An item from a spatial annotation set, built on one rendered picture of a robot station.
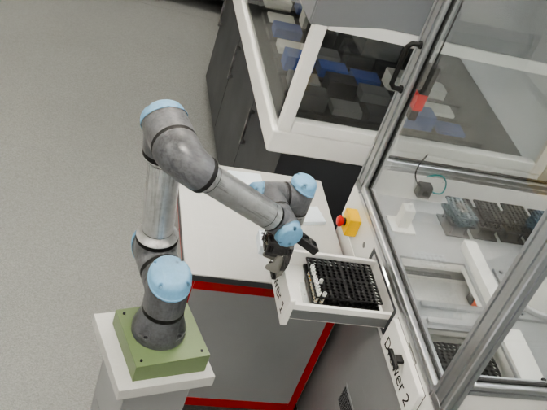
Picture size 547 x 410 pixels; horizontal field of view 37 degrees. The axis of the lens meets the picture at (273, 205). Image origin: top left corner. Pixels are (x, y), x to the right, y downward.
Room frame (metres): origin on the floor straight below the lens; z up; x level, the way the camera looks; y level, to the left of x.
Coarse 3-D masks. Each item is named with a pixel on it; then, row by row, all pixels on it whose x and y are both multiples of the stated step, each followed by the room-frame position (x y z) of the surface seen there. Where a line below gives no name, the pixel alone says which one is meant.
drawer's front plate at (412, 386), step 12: (396, 324) 1.84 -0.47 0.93; (384, 336) 1.86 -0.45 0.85; (396, 336) 1.81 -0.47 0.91; (384, 348) 1.83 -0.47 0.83; (396, 348) 1.78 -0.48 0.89; (408, 348) 1.76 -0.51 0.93; (408, 360) 1.71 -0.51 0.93; (408, 372) 1.68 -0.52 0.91; (396, 384) 1.70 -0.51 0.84; (408, 384) 1.66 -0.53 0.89; (420, 384) 1.64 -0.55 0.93; (420, 396) 1.60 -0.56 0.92; (408, 408) 1.61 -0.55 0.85
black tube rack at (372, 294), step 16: (304, 272) 2.00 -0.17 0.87; (320, 272) 1.99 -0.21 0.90; (336, 272) 2.01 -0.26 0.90; (352, 272) 2.04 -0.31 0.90; (368, 272) 2.08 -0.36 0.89; (320, 288) 1.91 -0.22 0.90; (336, 288) 1.97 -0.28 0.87; (352, 288) 1.97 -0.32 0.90; (368, 288) 1.99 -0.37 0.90; (320, 304) 1.88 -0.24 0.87; (336, 304) 1.91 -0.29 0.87; (352, 304) 1.93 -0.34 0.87; (368, 304) 1.95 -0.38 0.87
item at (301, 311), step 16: (304, 256) 2.06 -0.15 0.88; (320, 256) 2.08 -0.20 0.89; (336, 256) 2.10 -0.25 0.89; (352, 256) 2.13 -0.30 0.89; (384, 288) 2.04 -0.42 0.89; (304, 304) 1.82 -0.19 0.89; (384, 304) 2.00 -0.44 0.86; (320, 320) 1.84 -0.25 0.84; (336, 320) 1.86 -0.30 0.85; (352, 320) 1.87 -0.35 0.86; (368, 320) 1.89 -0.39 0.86; (384, 320) 1.91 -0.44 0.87
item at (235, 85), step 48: (240, 0) 3.79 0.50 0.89; (336, 0) 2.72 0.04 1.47; (384, 0) 2.78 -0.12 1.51; (432, 0) 2.83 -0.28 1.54; (240, 48) 3.81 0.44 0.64; (240, 96) 3.55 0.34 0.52; (288, 96) 2.72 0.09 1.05; (240, 144) 3.24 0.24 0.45; (288, 144) 2.73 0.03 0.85; (336, 144) 2.79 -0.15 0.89; (336, 192) 2.84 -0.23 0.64
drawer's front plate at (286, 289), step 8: (288, 272) 1.90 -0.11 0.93; (272, 280) 1.96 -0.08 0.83; (280, 280) 1.90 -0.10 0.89; (288, 280) 1.86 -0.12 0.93; (280, 288) 1.88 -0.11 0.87; (288, 288) 1.83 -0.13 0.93; (288, 296) 1.81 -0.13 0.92; (280, 304) 1.83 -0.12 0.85; (288, 304) 1.78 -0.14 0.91; (288, 312) 1.78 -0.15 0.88; (280, 320) 1.79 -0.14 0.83
